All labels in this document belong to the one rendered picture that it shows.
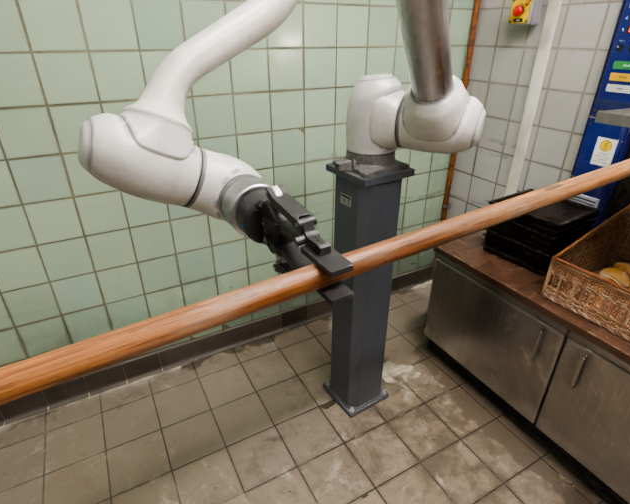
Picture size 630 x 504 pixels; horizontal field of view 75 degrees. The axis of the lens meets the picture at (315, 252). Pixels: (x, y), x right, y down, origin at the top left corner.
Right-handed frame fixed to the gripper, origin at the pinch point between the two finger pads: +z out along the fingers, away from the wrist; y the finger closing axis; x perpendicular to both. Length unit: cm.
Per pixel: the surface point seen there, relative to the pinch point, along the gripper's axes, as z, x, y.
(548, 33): -82, -155, -15
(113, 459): -85, 44, 112
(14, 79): -126, 33, -13
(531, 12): -88, -151, -23
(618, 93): -48, -152, 3
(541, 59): -82, -154, -6
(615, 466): 11, -94, 99
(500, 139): -95, -154, 30
